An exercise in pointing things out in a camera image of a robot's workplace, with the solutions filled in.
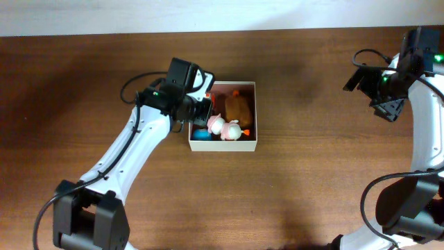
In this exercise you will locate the pink white duck toy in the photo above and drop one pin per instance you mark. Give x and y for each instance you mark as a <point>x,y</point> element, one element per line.
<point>226,130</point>

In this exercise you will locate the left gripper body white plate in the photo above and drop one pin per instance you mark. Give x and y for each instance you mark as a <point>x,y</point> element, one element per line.
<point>203,111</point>

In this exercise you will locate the blue ball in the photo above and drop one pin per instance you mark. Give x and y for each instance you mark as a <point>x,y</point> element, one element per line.
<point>201,135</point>

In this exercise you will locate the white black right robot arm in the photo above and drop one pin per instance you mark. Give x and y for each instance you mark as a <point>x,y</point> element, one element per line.
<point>404,209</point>

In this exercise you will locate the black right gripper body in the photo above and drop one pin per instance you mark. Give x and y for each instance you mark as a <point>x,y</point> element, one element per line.
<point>387,107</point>

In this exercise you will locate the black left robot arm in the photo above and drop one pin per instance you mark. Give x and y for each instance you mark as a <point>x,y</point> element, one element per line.
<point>90,214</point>

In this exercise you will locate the brown plush toy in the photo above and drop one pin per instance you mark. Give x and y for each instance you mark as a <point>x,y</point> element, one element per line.
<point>237,108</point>

